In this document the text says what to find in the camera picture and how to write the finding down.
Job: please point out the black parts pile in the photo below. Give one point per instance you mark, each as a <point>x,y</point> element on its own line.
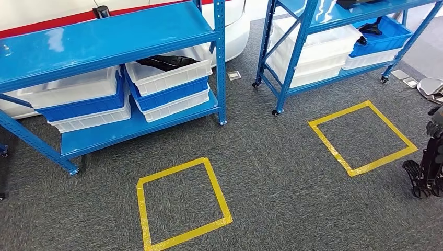
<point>370,29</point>

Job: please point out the yellow floor tape square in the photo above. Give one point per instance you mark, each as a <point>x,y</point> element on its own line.
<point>143,214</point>
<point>380,162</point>

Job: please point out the metal floor outlet cover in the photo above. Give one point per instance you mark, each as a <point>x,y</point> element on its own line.
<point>234,75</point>
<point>399,74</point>
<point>410,82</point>

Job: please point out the white vehicle with red stripe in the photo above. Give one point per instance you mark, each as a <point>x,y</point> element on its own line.
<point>235,31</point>

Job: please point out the black plastic plate frame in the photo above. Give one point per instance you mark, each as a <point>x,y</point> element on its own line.
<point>356,3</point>

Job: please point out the blue plastic bin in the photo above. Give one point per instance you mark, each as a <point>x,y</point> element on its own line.
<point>380,43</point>
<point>173,95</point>
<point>90,105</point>

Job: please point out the black cylinder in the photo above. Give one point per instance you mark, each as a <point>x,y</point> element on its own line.
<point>101,12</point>

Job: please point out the black part in bin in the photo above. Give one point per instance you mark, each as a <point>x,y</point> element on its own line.
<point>166,62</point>

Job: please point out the black humanoid robot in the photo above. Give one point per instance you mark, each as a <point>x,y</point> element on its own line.
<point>429,166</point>

